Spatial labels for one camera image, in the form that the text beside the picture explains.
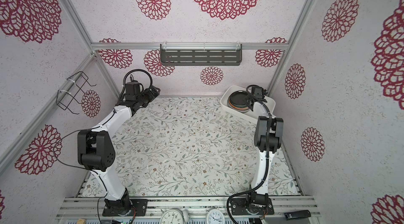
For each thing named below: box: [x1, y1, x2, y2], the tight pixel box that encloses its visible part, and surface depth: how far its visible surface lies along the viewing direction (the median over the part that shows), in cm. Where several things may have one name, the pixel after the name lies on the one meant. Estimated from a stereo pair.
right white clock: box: [205, 208, 226, 224], surface depth 70 cm
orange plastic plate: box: [227, 98, 251, 111], surface depth 108 cm
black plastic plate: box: [228, 90, 249, 108], surface depth 114 cm
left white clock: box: [159, 208, 184, 224], surface depth 69 cm
